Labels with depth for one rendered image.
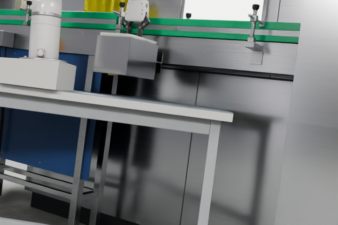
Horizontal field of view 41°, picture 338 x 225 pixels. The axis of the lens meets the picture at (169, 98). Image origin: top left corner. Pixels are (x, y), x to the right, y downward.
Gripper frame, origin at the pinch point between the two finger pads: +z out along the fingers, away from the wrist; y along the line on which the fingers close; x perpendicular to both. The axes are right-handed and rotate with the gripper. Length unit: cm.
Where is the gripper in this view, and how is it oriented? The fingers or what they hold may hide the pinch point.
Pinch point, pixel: (134, 33)
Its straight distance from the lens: 201.7
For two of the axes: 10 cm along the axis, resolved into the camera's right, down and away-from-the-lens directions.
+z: -1.2, 9.9, 0.2
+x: -4.7, -0.5, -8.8
